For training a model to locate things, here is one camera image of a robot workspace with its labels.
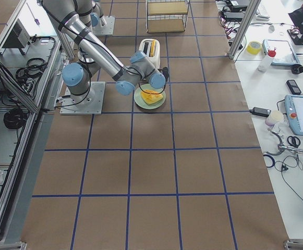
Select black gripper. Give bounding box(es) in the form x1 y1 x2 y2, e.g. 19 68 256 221
159 67 169 83

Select yellow tape roll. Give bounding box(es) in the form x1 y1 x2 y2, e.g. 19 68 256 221
246 41 262 55

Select white toaster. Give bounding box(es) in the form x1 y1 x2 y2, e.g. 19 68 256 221
139 39 160 68

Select black power adapter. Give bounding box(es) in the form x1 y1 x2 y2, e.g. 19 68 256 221
249 107 271 118

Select wire basket with wooden shelf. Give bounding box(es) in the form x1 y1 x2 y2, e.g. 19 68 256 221
146 0 190 33

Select spray bottle red cap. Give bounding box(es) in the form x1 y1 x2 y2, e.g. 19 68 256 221
257 48 276 72

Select toast slice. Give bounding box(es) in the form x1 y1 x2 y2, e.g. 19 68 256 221
150 40 157 57

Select aluminium frame post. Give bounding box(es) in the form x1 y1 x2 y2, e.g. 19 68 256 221
227 0 261 59

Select orange bread roll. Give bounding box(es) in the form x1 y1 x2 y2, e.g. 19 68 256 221
140 89 163 105

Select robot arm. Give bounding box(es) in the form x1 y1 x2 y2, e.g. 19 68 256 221
40 1 168 95
90 0 107 28

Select scissors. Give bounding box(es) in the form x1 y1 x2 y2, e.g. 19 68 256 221
287 135 301 148

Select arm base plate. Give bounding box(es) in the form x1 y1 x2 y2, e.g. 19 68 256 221
60 81 105 115
91 14 115 36

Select green plate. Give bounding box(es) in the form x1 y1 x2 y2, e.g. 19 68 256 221
134 84 166 109

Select paper cup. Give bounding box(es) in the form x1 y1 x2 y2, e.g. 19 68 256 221
265 110 284 127

